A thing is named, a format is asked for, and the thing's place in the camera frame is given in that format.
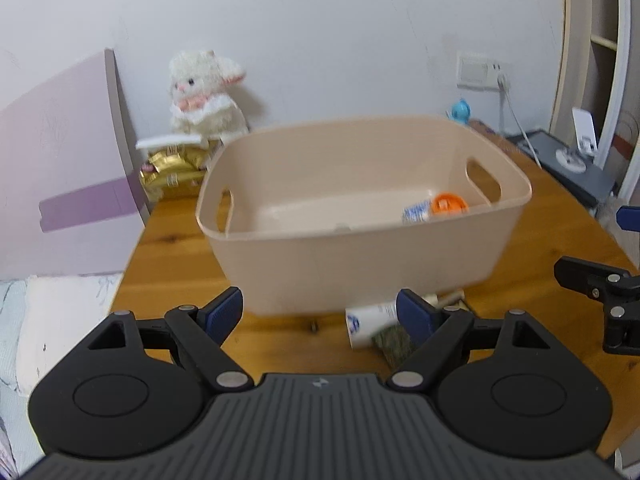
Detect olive green pouch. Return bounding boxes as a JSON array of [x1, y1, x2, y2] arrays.
[[372, 324, 416, 370]]

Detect white plush sheep toy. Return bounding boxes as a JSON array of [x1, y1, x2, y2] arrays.
[[169, 50, 248, 143]]

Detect pink purple headboard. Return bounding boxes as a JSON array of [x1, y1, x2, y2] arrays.
[[1, 49, 149, 280]]

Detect white power cable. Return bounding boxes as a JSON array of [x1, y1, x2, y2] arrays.
[[496, 74, 545, 169]]

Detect blue figurine toy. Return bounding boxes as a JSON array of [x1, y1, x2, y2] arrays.
[[447, 99, 471, 125]]

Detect gold snack bag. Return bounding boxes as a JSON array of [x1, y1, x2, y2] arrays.
[[139, 139, 221, 203]]

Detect beige plastic storage basket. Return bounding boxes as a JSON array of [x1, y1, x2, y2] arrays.
[[195, 116, 532, 315]]

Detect white phone stand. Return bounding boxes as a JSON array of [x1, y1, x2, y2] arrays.
[[555, 107, 598, 174]]

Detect white bed pillow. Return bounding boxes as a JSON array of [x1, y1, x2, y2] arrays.
[[1, 273, 122, 396]]

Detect white wall socket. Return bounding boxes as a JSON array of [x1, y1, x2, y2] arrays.
[[457, 52, 512, 91]]

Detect white curved shelf frame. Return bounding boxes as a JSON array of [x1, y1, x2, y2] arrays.
[[550, 0, 639, 202]]

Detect orange lidded bottle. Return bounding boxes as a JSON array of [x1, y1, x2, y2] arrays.
[[401, 193, 469, 223]]

